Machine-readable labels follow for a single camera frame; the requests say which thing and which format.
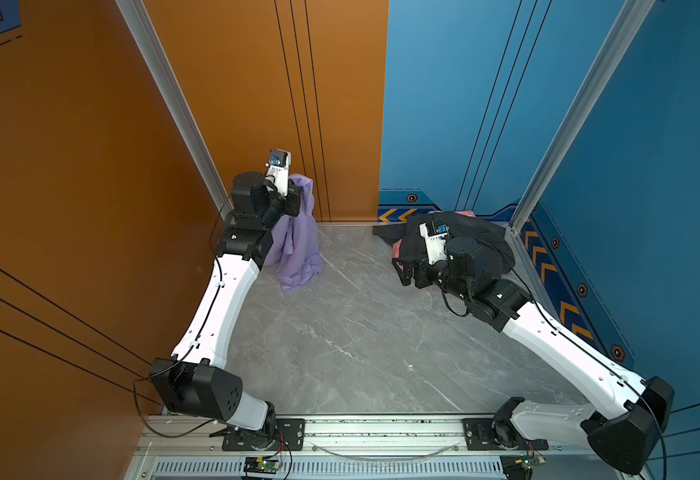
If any left aluminium corner post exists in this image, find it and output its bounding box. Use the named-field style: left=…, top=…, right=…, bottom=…
left=116, top=0, right=231, bottom=215

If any white vented grille strip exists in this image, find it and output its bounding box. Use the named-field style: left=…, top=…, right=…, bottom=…
left=145, top=456, right=506, bottom=479

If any purple cloth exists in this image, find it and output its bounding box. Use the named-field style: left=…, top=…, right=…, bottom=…
left=264, top=174, right=324, bottom=292

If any green circuit board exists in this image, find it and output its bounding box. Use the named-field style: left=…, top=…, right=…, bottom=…
left=515, top=452, right=547, bottom=470
left=243, top=457, right=283, bottom=478

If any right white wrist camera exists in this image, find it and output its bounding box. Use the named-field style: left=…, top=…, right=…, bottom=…
left=419, top=220, right=449, bottom=265

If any aluminium front frame rail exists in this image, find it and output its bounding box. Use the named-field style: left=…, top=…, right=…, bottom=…
left=136, top=413, right=645, bottom=457

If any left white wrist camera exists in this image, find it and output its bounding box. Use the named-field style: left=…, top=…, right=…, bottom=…
left=265, top=149, right=291, bottom=197

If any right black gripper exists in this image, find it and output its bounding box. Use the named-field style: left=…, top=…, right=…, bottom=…
left=391, top=247, right=473, bottom=304

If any left green circuit board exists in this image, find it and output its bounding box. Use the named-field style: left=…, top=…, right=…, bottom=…
left=243, top=457, right=283, bottom=478

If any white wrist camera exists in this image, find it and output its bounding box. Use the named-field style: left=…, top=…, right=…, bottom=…
left=419, top=220, right=449, bottom=265
left=265, top=149, right=291, bottom=197

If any black cloth garment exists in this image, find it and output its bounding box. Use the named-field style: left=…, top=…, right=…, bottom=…
left=372, top=211, right=515, bottom=275

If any pink cloth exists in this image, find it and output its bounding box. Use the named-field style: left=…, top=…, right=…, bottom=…
left=392, top=211, right=476, bottom=259

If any right green circuit board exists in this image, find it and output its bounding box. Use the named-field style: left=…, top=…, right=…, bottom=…
left=515, top=452, right=547, bottom=470

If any right aluminium corner post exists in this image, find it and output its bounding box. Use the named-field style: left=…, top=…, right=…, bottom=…
left=508, top=0, right=658, bottom=236

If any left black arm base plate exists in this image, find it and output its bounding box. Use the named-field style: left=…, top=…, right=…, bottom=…
left=222, top=417, right=306, bottom=452

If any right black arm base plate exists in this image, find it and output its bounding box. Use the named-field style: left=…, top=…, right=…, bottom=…
left=462, top=417, right=549, bottom=451

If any aluminium corner post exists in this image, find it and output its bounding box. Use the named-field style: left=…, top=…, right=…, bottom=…
left=116, top=0, right=231, bottom=215
left=508, top=0, right=658, bottom=236

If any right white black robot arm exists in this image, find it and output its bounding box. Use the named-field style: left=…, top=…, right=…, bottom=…
left=393, top=233, right=674, bottom=476

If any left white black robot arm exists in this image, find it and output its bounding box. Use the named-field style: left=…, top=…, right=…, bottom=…
left=147, top=166, right=301, bottom=448

